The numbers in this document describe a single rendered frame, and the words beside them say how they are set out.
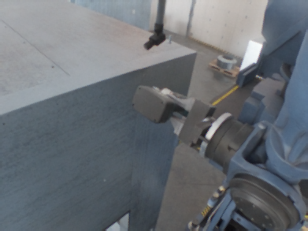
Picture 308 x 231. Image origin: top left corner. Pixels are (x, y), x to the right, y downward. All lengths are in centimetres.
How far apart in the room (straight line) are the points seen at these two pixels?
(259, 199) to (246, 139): 14
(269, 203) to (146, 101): 39
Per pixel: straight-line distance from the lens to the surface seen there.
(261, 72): 159
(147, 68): 96
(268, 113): 88
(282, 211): 52
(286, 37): 78
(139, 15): 523
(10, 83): 88
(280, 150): 44
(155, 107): 61
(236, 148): 54
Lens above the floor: 359
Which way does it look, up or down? 36 degrees down
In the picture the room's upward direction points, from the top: 8 degrees clockwise
